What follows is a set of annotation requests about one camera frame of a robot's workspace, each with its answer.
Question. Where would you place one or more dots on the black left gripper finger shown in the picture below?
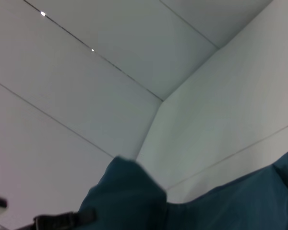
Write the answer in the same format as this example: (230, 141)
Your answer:
(67, 219)

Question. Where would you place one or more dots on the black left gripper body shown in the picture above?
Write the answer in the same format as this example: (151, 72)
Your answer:
(26, 227)

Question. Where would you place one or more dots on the teal t-shirt with FREE print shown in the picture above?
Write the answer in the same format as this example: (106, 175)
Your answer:
(206, 206)

